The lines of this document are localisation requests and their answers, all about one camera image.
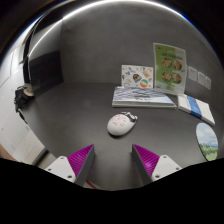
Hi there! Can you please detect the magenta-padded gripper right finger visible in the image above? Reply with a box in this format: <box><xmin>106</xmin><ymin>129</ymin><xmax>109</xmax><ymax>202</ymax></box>
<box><xmin>131</xmin><ymin>143</ymin><xmax>183</xmax><ymax>186</ymax></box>

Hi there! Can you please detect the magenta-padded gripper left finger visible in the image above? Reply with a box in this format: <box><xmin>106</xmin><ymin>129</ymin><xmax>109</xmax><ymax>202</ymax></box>
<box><xmin>44</xmin><ymin>143</ymin><xmax>96</xmax><ymax>187</ymax></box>

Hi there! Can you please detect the white printed computer mouse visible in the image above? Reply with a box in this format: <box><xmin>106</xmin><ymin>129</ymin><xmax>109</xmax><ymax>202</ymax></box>
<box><xmin>106</xmin><ymin>111</ymin><xmax>138</xmax><ymax>137</ymax></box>

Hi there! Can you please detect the round landscape print mouse pad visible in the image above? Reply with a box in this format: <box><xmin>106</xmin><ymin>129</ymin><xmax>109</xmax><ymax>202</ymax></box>
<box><xmin>195</xmin><ymin>122</ymin><xmax>220</xmax><ymax>162</ymax></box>

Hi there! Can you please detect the large grey wave-print book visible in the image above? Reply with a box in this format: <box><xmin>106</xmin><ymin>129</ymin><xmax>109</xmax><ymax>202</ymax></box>
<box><xmin>111</xmin><ymin>86</ymin><xmax>178</xmax><ymax>109</ymax></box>

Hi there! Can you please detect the white and blue booklet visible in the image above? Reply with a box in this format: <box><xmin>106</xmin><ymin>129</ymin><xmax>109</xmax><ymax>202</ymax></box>
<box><xmin>177</xmin><ymin>93</ymin><xmax>216</xmax><ymax>127</ymax></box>

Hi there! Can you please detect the white sticker card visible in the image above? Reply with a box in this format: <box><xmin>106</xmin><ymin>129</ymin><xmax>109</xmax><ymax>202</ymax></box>
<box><xmin>120</xmin><ymin>64</ymin><xmax>154</xmax><ymax>90</ymax></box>

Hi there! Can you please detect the black flat panel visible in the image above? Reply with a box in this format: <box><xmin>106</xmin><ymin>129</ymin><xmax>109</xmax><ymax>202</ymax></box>
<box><xmin>27</xmin><ymin>49</ymin><xmax>65</xmax><ymax>99</ymax></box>

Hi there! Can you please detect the green food poster stand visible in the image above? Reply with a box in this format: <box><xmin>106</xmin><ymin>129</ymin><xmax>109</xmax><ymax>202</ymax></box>
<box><xmin>152</xmin><ymin>42</ymin><xmax>187</xmax><ymax>96</ymax></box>

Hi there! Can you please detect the white wall socket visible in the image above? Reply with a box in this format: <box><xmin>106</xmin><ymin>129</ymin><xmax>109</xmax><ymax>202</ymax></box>
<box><xmin>187</xmin><ymin>66</ymin><xmax>198</xmax><ymax>83</ymax></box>
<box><xmin>197</xmin><ymin>71</ymin><xmax>207</xmax><ymax>87</ymax></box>
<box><xmin>204</xmin><ymin>76</ymin><xmax>213</xmax><ymax>91</ymax></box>

